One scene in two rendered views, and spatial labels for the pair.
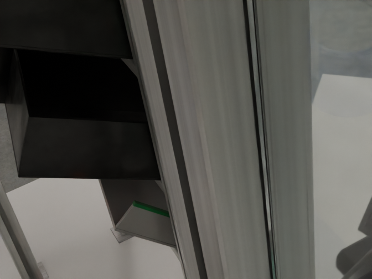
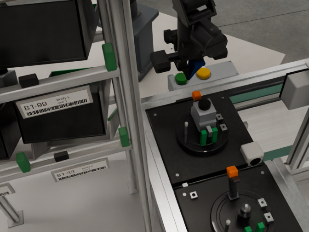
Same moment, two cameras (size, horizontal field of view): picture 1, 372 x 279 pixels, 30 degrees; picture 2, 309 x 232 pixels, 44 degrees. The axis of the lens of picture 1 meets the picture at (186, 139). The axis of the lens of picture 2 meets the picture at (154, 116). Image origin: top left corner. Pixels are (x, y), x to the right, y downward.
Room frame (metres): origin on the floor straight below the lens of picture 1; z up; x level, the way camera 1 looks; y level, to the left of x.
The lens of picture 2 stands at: (0.39, 0.51, 1.79)
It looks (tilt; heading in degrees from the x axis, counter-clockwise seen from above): 51 degrees down; 278
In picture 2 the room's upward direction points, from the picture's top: 4 degrees counter-clockwise
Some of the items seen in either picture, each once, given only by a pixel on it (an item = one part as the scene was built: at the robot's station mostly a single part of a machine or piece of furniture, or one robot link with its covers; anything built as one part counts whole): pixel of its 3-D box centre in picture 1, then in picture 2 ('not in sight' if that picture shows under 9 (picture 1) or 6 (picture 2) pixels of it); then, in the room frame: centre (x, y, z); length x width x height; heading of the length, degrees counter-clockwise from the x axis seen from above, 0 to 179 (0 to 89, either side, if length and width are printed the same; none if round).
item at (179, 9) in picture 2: not in sight; (202, 20); (0.37, -0.17, 1.27); 0.12 x 0.08 x 0.11; 126
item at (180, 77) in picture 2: not in sight; (181, 79); (0.41, -0.29, 0.96); 0.04 x 0.04 x 0.02
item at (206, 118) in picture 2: not in sight; (205, 115); (0.35, -0.08, 1.06); 0.08 x 0.04 x 0.07; 111
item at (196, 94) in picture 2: not in sight; (197, 105); (0.37, -0.13, 1.04); 0.04 x 0.02 x 0.08; 110
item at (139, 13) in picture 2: not in sight; (126, 8); (0.59, -0.47, 1.09); 0.07 x 0.07 x 0.06; 63
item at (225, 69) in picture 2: not in sight; (203, 81); (0.35, -0.32, 0.93); 0.21 x 0.07 x 0.06; 20
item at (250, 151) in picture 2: not in sight; (251, 154); (0.23, -0.03, 0.97); 0.05 x 0.05 x 0.04; 20
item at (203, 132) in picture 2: not in sight; (203, 137); (0.35, -0.04, 1.01); 0.01 x 0.01 x 0.05; 20
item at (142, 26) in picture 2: not in sight; (130, 40); (0.59, -0.47, 0.96); 0.15 x 0.15 x 0.20; 63
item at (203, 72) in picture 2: not in sight; (203, 73); (0.35, -0.32, 0.96); 0.04 x 0.04 x 0.02
